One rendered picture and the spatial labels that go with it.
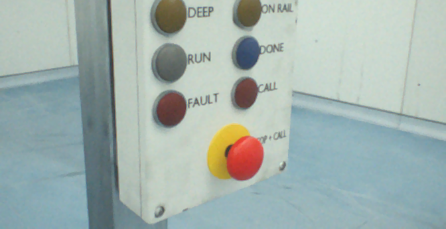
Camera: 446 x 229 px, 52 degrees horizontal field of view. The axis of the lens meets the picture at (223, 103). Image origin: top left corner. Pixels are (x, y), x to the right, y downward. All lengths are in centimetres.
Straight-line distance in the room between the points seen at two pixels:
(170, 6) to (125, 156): 13
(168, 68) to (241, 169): 11
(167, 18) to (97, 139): 15
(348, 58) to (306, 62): 36
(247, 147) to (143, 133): 9
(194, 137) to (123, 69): 8
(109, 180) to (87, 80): 9
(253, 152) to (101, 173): 14
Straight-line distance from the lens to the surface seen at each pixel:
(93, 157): 45
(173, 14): 34
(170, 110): 35
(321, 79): 364
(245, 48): 39
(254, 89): 40
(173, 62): 34
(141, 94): 35
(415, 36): 331
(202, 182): 40
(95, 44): 41
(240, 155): 38
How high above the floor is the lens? 103
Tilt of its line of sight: 16 degrees down
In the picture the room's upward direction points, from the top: 1 degrees clockwise
